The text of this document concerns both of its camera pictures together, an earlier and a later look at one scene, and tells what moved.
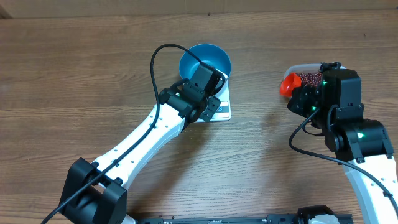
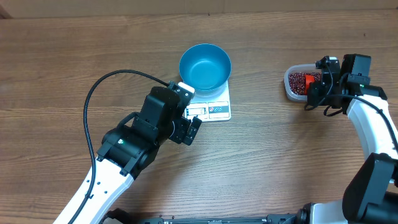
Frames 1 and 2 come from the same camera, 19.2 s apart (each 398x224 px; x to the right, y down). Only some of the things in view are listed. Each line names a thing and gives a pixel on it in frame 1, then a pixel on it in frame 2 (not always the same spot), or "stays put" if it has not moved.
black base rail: x=240 y=220 stays put
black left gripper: x=214 y=104 -> x=181 y=136
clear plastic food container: x=310 y=73 stays put
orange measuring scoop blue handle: x=291 y=81 -> x=308 y=79
